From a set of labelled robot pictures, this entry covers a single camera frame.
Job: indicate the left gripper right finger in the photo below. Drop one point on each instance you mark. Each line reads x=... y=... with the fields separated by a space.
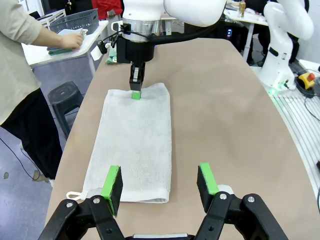
x=206 y=187

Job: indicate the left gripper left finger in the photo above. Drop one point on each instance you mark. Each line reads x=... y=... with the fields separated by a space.
x=113 y=190

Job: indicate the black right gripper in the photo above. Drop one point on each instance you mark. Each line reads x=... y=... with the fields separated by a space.
x=135 y=52

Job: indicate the mint green towel with label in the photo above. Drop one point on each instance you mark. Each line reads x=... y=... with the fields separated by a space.
x=111 y=56

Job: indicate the white grey towel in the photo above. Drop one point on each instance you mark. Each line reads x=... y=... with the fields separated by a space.
x=135 y=140

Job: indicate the light blue towel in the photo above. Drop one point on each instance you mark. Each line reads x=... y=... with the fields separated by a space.
x=66 y=31

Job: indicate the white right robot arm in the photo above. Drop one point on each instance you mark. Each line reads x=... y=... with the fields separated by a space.
x=190 y=10

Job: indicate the grey plastic basket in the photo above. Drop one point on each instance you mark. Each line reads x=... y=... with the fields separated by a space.
x=75 y=21

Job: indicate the person's right hand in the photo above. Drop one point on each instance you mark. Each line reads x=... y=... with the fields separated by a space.
x=72 y=41

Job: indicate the white paper tag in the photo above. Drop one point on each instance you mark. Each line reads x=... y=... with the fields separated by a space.
x=96 y=53

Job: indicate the black plastic stool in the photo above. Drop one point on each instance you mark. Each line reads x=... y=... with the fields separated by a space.
x=65 y=95

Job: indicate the folded green towel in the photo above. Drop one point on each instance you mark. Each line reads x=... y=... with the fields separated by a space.
x=60 y=52

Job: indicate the white side table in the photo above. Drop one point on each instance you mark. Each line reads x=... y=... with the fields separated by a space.
x=37 y=56

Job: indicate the black computer with blue light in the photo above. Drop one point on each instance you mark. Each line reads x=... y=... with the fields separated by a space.
x=228 y=32

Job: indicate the person in beige shirt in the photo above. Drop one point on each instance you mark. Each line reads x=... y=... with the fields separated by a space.
x=15 y=62

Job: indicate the brown bottle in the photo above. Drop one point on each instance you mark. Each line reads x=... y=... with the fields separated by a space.
x=242 y=8

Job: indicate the white desk with bottle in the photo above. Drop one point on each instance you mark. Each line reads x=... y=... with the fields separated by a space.
x=250 y=20

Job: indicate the yellow emergency stop button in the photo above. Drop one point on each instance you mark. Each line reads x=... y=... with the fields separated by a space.
x=306 y=78

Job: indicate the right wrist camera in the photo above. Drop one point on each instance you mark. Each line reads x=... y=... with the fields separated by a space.
x=105 y=46

